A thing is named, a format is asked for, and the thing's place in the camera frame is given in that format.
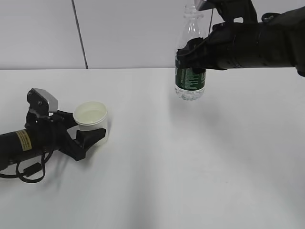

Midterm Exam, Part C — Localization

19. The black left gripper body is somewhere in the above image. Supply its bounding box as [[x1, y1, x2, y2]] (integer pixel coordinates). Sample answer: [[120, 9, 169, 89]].
[[25, 112, 86, 161]]

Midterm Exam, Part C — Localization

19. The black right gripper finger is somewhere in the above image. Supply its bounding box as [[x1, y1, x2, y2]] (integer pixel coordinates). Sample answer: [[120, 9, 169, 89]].
[[176, 37, 206, 74]]

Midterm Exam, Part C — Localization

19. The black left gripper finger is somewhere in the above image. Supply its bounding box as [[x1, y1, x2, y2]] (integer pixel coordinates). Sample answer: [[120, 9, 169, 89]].
[[57, 110, 78, 129], [75, 128, 106, 151]]

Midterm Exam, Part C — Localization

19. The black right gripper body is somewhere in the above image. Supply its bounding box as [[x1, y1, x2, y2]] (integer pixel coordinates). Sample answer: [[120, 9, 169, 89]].
[[206, 22, 260, 69]]

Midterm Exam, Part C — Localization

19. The white paper cup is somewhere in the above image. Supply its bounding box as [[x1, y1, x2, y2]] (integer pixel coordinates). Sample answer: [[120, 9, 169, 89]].
[[73, 101, 109, 146]]

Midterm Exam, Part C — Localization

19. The clear water bottle green label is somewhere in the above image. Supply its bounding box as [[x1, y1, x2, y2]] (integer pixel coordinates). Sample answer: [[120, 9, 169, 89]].
[[175, 3, 207, 101]]

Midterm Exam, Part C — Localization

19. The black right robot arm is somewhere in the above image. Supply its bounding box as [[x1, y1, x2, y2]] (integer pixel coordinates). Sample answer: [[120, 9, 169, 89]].
[[176, 0, 305, 76]]

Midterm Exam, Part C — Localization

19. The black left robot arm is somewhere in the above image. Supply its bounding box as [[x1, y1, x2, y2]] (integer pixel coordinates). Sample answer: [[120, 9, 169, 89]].
[[0, 111, 106, 170]]

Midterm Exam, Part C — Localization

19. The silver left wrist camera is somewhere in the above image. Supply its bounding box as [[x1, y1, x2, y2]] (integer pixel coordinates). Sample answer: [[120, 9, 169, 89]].
[[27, 88, 58, 118]]

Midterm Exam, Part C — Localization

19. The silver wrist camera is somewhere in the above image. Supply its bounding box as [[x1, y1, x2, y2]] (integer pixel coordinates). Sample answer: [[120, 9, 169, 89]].
[[27, 88, 58, 118], [194, 0, 259, 24]]

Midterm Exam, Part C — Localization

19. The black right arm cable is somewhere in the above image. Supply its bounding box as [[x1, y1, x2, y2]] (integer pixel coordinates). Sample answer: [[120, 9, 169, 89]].
[[261, 12, 282, 23]]

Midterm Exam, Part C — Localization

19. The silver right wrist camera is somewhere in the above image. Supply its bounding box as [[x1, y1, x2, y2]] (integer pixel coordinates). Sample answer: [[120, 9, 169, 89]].
[[194, 0, 259, 24]]

